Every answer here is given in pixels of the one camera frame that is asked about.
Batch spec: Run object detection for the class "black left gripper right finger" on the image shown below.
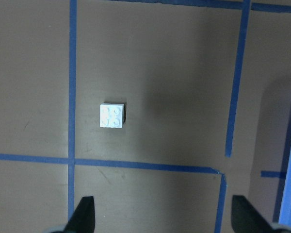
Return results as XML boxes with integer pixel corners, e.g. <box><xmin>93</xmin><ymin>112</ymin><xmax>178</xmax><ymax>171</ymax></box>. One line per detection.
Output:
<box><xmin>231</xmin><ymin>195</ymin><xmax>274</xmax><ymax>233</ymax></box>

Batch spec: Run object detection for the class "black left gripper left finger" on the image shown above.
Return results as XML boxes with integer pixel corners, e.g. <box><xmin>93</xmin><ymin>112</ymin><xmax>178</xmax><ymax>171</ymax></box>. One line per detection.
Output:
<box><xmin>64</xmin><ymin>196</ymin><xmax>96</xmax><ymax>233</ymax></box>

